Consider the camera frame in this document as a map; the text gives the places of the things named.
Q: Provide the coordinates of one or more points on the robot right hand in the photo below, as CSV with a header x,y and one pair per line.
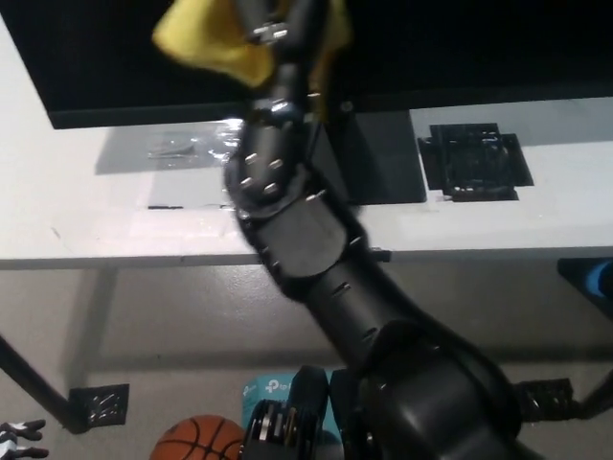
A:
x,y
297,52

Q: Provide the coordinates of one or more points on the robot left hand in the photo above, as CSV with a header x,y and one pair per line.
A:
x,y
16,438

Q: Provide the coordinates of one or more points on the yellow microfibre cloth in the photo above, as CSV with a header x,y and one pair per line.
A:
x,y
211,43

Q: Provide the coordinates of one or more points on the black HP monitor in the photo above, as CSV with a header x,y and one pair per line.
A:
x,y
96,57

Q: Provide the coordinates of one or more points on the black tape on desk edge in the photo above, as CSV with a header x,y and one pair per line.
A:
x,y
383,254

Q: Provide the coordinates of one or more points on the black floor tape patch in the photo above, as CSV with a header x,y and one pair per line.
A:
x,y
551,397
101,403

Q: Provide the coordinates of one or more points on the clear plastic sheet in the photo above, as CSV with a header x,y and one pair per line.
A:
x,y
206,144

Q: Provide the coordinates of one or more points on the orange basketball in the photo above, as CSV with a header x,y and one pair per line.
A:
x,y
201,441

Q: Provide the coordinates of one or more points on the thin black tape strip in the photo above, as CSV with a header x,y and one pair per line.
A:
x,y
165,207

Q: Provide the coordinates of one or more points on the teal tp-link box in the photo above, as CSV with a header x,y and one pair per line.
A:
x,y
268,390

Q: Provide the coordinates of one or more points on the blue round object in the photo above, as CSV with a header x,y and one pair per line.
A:
x,y
601,280

